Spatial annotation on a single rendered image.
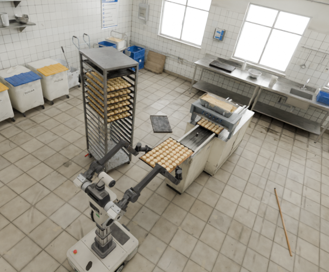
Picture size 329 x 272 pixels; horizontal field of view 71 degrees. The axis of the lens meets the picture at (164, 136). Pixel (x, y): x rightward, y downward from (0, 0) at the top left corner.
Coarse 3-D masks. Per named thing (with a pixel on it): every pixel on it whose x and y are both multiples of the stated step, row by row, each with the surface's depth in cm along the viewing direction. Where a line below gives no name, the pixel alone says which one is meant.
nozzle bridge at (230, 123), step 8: (192, 104) 357; (200, 104) 360; (192, 112) 364; (200, 112) 365; (208, 112) 346; (216, 112) 347; (224, 120) 335; (232, 120) 335; (240, 120) 354; (232, 128) 336
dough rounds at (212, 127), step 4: (200, 120) 371; (204, 120) 377; (200, 124) 366; (204, 124) 366; (208, 124) 366; (212, 124) 367; (208, 128) 358; (212, 128) 361; (216, 128) 363; (220, 128) 361; (216, 132) 352
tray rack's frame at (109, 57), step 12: (96, 48) 306; (108, 48) 313; (96, 60) 274; (108, 60) 279; (120, 60) 285; (132, 60) 290; (84, 96) 333; (84, 108) 344; (96, 156) 383; (120, 156) 391; (108, 168) 366
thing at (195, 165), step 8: (192, 136) 349; (200, 136) 352; (208, 136) 355; (184, 144) 331; (192, 144) 333; (200, 144) 336; (208, 144) 344; (200, 152) 328; (208, 152) 368; (192, 160) 314; (200, 160) 350; (184, 168) 327; (192, 168) 334; (200, 168) 376; (184, 176) 334; (192, 176) 357; (168, 184) 366; (184, 184) 342; (176, 192) 366
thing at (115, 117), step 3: (90, 105) 338; (93, 108) 332; (96, 108) 330; (96, 111) 328; (99, 114) 323; (117, 114) 326; (120, 114) 330; (123, 114) 328; (126, 114) 330; (129, 114) 334; (102, 117) 319; (108, 117) 320; (111, 117) 319; (114, 117) 323; (117, 117) 321; (120, 117) 323; (123, 117) 326; (108, 120) 312; (111, 120) 316
